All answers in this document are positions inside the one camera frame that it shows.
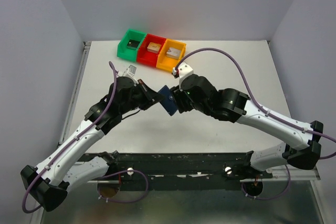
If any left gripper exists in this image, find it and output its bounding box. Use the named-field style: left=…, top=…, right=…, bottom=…
left=120, top=79, right=165, bottom=115

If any blue card holder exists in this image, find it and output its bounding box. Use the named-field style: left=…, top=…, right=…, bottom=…
left=159, top=86, right=178, bottom=116

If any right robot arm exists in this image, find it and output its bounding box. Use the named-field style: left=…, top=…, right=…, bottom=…
left=170, top=74, right=323, bottom=178

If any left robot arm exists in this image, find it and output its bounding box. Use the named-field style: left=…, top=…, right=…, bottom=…
left=20, top=77, right=164, bottom=211

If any yellow bin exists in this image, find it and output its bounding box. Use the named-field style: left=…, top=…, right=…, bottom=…
left=156, top=39, right=186, bottom=73

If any red bin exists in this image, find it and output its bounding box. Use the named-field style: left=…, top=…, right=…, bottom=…
left=136, top=34, right=166, bottom=68

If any grey block in yellow bin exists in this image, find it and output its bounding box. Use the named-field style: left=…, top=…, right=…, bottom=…
left=166, top=47, right=181, bottom=59

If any tan block in red bin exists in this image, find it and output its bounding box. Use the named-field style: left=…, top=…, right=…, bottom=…
left=147, top=42, right=161, bottom=53

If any green bin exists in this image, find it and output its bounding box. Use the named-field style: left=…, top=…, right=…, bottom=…
left=117, top=29, right=147, bottom=62

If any dark block in green bin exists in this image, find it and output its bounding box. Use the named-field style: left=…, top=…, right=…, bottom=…
left=127, top=39, right=140, bottom=50

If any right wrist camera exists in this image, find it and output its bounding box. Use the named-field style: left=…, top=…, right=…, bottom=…
left=172, top=63, right=194, bottom=80

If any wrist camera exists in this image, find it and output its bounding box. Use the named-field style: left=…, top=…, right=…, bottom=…
left=117, top=65, right=138, bottom=84
left=172, top=63, right=194, bottom=80

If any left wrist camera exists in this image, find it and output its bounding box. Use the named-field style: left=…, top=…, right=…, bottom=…
left=117, top=65, right=138, bottom=84

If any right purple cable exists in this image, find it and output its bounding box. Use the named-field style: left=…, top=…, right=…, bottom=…
left=175, top=48, right=336, bottom=200

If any purple cable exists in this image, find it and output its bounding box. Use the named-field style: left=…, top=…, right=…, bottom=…
left=22, top=61, right=150, bottom=214
left=175, top=48, right=336, bottom=200

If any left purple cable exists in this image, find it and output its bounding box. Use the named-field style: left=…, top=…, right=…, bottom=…
left=22, top=61, right=150, bottom=214

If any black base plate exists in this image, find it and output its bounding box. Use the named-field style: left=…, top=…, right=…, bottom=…
left=79, top=152, right=272, bottom=191

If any aluminium rail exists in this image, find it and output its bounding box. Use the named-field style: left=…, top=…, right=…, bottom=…
left=240, top=168, right=321, bottom=183

